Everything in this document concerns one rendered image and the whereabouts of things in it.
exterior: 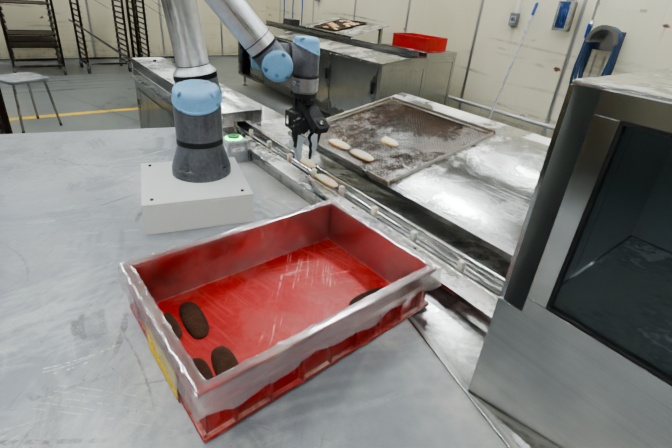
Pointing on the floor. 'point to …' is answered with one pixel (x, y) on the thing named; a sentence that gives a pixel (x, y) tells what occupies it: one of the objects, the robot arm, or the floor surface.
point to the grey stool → (28, 89)
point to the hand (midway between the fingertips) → (305, 157)
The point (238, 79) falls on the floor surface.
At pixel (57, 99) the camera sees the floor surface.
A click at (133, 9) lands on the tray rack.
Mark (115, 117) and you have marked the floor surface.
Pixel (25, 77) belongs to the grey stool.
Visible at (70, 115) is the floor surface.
